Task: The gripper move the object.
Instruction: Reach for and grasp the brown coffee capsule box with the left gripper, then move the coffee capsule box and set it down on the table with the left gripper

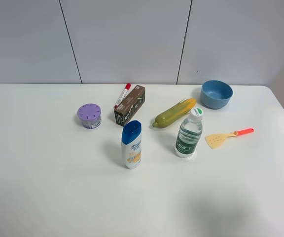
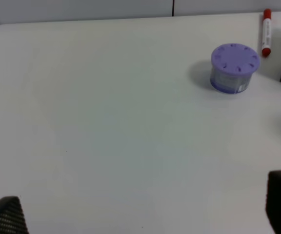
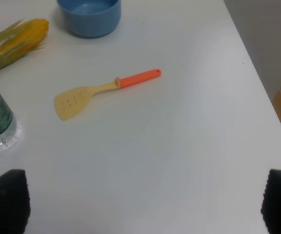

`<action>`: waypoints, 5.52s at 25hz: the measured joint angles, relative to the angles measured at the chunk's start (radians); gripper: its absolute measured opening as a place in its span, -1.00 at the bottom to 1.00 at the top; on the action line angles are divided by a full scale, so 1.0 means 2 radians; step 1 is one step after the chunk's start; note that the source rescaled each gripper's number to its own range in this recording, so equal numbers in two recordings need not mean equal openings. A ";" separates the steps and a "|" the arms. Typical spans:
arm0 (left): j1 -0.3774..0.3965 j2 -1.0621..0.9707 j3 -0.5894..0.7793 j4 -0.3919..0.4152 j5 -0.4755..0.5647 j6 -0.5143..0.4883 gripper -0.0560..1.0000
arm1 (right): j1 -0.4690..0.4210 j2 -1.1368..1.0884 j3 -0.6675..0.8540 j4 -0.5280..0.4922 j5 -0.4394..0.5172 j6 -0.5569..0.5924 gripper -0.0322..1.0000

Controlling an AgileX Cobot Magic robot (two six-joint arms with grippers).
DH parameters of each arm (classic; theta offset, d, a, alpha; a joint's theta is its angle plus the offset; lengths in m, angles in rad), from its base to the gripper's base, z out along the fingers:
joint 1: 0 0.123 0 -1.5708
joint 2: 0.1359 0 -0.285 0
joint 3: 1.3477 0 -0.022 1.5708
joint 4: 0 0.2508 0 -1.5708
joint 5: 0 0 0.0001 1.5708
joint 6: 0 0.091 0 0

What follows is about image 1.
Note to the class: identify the blue white shampoo bottle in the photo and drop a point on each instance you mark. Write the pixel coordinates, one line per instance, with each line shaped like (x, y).
(131, 144)

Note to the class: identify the purple air freshener can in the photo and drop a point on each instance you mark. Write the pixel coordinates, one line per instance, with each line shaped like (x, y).
(90, 115)

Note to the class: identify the brown cardboard box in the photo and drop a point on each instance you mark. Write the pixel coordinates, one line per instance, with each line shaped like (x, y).
(129, 105)

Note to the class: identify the red white marker pen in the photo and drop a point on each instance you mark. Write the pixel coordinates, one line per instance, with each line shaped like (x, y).
(122, 95)

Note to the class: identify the yellow spatula red handle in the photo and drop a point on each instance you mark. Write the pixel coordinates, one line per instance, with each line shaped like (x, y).
(216, 140)

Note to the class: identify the clear water bottle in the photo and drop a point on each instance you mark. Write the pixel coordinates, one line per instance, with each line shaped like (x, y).
(189, 134)

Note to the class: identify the blue bowl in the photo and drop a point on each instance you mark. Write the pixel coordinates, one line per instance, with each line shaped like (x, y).
(215, 94)

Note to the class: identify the toy corn cob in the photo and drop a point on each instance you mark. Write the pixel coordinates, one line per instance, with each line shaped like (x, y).
(174, 113)

